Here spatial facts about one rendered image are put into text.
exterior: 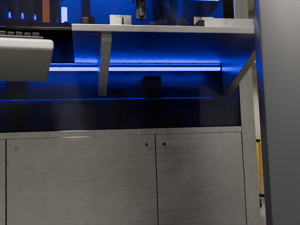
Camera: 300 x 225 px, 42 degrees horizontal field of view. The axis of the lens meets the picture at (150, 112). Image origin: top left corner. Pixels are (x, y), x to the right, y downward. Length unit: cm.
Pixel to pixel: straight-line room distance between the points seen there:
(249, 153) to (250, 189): 15
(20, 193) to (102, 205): 30
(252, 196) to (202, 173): 22
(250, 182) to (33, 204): 84
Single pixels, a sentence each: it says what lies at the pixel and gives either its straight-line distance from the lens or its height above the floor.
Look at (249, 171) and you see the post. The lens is 161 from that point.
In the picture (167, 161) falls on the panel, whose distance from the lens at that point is 151.
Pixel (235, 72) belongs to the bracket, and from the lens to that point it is 147.
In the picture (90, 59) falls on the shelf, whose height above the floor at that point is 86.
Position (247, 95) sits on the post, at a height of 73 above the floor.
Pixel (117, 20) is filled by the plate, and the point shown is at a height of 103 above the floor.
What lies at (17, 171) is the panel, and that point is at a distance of 149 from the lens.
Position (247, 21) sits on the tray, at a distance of 127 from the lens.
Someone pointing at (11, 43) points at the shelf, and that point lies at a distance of 100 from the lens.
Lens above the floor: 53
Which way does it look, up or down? 5 degrees up
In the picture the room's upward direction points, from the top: 2 degrees counter-clockwise
